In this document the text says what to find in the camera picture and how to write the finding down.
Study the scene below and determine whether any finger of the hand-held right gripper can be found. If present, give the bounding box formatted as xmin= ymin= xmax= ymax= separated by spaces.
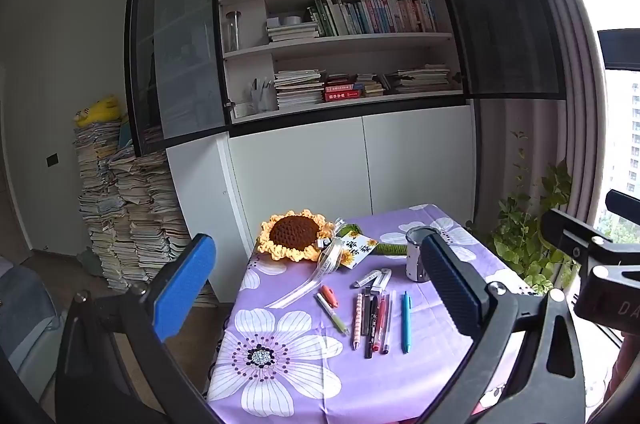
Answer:
xmin=541 ymin=208 xmax=640 ymax=267
xmin=604 ymin=188 xmax=640 ymax=226

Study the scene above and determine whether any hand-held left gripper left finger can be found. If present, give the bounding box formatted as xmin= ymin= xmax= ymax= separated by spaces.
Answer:
xmin=54 ymin=233 xmax=221 ymax=424

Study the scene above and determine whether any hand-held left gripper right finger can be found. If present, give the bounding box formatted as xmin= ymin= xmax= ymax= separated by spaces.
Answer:
xmin=419 ymin=231 xmax=587 ymax=424

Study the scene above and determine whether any grey pen holder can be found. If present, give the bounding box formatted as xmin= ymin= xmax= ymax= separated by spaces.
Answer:
xmin=405 ymin=227 xmax=442 ymax=283

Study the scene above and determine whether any blue pen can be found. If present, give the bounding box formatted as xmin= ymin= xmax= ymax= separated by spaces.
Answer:
xmin=401 ymin=291 xmax=413 ymax=353

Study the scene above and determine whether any translucent white pen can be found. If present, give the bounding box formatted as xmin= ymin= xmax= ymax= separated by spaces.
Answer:
xmin=382 ymin=289 xmax=397 ymax=355

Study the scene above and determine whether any pink checkered pen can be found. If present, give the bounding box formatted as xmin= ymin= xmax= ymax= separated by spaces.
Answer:
xmin=353 ymin=293 xmax=363 ymax=351

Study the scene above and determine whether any green highlighter pen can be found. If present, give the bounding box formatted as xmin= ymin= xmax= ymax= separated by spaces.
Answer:
xmin=315 ymin=293 xmax=349 ymax=335

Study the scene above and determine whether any green leafy potted plant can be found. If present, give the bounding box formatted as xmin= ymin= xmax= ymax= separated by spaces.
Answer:
xmin=487 ymin=131 xmax=581 ymax=295

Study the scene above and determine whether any pile of books on floor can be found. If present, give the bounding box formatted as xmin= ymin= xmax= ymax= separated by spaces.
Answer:
xmin=72 ymin=119 xmax=221 ymax=307

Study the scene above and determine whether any white sunflower print card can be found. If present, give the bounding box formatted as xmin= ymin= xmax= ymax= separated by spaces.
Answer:
xmin=340 ymin=234 xmax=377 ymax=267

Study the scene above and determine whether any crochet sunflower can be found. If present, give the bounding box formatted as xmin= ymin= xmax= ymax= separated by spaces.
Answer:
xmin=257 ymin=209 xmax=408 ymax=264

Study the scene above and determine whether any white printed ribbon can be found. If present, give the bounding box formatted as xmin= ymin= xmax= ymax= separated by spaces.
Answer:
xmin=265 ymin=217 xmax=361 ymax=310

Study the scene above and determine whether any grey pink curtain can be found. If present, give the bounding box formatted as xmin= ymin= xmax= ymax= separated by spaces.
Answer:
xmin=472 ymin=0 xmax=608 ymax=235

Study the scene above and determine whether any purple floral tablecloth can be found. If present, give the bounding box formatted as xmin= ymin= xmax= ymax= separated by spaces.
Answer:
xmin=206 ymin=203 xmax=538 ymax=424

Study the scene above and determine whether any grey blue cushion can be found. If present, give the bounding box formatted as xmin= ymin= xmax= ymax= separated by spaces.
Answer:
xmin=0 ymin=254 xmax=66 ymax=385

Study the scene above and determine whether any white bookcase cabinet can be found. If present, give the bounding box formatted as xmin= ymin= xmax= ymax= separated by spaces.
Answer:
xmin=125 ymin=0 xmax=568 ymax=302

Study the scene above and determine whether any yellow plush toy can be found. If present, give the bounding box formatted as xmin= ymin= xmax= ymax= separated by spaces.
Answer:
xmin=74 ymin=94 xmax=124 ymax=128

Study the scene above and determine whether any clear pen cup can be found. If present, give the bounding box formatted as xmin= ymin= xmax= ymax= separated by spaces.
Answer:
xmin=250 ymin=78 xmax=278 ymax=114

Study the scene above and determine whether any wide stack of worn booklets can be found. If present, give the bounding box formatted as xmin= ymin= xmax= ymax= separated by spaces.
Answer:
xmin=387 ymin=64 xmax=453 ymax=95

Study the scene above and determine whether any small stack of mixed books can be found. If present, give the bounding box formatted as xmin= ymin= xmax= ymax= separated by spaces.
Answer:
xmin=357 ymin=74 xmax=386 ymax=98

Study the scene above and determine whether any stack of red books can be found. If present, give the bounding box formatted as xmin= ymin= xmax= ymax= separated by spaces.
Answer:
xmin=324 ymin=77 xmax=366 ymax=102

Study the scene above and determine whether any dark glass cabinet door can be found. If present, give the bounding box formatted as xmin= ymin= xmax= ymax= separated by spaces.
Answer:
xmin=125 ymin=0 xmax=232 ymax=157
xmin=410 ymin=0 xmax=568 ymax=100

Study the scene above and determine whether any clear glass jar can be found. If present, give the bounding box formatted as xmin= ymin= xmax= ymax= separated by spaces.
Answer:
xmin=225 ymin=11 xmax=242 ymax=52

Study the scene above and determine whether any small stack of white books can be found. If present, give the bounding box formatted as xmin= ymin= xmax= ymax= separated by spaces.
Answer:
xmin=266 ymin=17 xmax=321 ymax=42

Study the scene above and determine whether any row of colourful upright books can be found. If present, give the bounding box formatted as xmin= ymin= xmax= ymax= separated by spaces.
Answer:
xmin=305 ymin=0 xmax=439 ymax=38

